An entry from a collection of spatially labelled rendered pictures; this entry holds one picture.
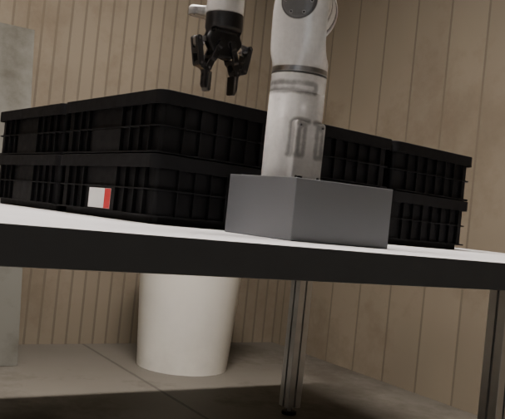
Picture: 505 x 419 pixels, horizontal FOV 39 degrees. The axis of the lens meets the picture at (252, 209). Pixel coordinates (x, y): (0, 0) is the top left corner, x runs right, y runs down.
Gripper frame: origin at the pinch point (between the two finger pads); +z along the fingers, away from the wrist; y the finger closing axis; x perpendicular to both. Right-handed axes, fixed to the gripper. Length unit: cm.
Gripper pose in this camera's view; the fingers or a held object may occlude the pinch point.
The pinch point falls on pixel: (219, 86)
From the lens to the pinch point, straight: 146.1
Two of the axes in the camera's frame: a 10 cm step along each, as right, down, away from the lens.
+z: -0.9, 10.0, 0.2
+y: 7.9, 0.5, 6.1
